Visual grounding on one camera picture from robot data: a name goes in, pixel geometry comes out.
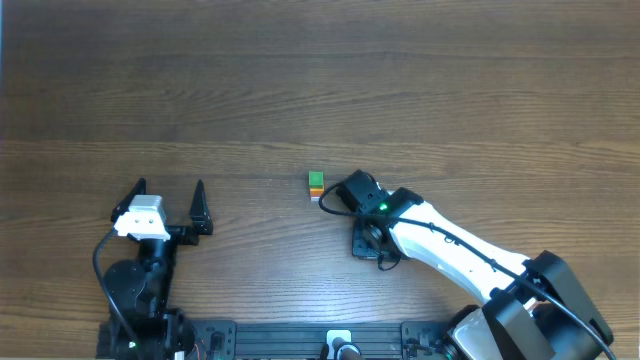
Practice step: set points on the mounting rail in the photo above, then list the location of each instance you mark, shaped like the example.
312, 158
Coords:
290, 340

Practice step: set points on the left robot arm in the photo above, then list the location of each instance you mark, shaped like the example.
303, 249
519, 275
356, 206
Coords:
145, 285

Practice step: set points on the green cube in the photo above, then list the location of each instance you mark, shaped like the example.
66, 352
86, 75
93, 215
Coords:
315, 178

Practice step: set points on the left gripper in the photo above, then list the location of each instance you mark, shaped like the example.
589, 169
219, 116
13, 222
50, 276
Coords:
185, 235

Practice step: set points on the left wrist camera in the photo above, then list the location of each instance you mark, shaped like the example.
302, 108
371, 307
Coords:
142, 217

